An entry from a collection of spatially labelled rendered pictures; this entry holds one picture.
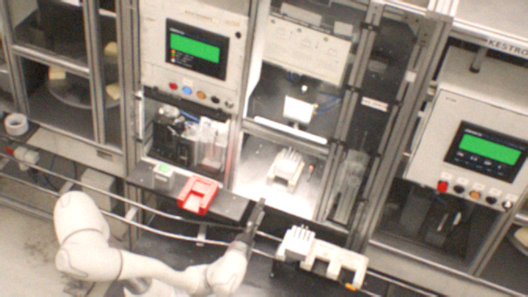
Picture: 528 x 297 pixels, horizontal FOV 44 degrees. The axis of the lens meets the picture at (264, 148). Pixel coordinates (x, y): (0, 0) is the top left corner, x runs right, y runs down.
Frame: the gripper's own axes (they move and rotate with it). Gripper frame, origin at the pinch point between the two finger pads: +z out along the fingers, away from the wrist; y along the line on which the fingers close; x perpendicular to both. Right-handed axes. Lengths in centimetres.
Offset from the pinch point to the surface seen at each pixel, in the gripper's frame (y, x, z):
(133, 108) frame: 9, 67, 21
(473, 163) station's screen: 42, -69, 18
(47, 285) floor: -113, 105, -7
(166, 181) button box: -13.6, 44.2, 8.0
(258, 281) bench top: -44.3, -5.8, -2.4
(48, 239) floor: -112, 122, 19
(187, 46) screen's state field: 52, 42, 18
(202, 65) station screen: 46, 36, 18
